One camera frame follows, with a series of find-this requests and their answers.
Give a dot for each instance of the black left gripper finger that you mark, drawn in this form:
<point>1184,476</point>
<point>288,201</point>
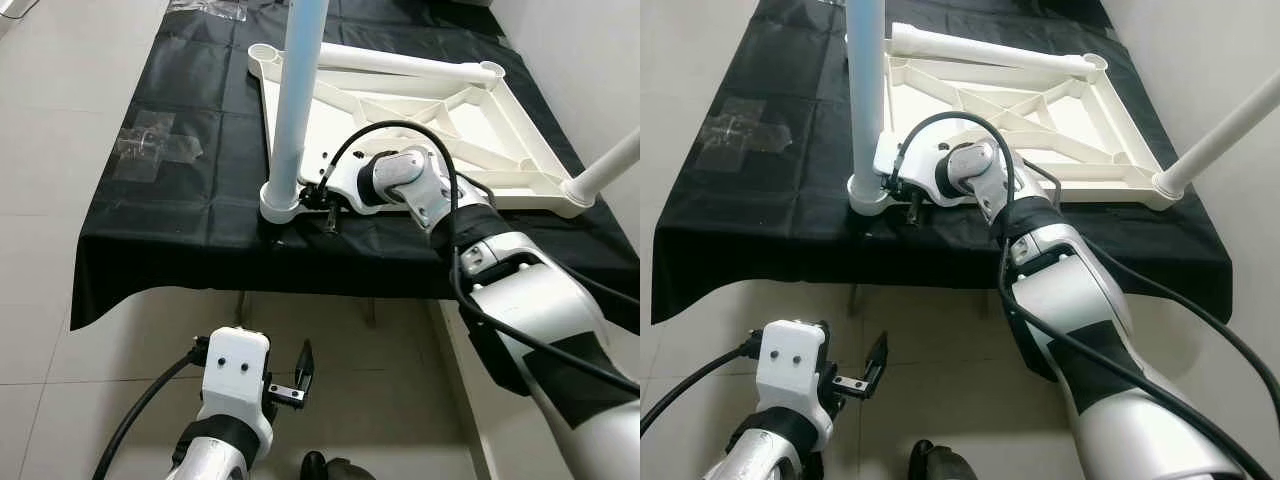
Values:
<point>305,365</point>
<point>878,358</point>

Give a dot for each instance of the white plastic table leg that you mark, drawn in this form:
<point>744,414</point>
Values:
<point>610,165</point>
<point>866,100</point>
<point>298,100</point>
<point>1220,140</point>
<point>400,65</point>
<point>985,50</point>

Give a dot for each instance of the cream plastic table top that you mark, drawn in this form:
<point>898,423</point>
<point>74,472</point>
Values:
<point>1090,140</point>
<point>505,150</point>

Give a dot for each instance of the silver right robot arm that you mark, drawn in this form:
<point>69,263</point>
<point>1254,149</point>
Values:
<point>540,320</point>
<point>1100,320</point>

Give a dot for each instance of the black tablecloth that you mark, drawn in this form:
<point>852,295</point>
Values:
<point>180,235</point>
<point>760,240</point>

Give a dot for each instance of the clear tape patch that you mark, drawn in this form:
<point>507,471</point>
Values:
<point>745,130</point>
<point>205,8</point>
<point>155,145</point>

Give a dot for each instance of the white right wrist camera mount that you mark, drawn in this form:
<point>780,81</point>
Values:
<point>345,182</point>
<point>908,160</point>

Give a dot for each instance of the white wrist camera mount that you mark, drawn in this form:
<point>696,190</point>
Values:
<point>235,375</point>
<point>345,182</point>
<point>790,365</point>
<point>908,160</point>

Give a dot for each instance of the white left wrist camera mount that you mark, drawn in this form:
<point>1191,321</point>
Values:
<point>235,375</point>
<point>790,365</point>

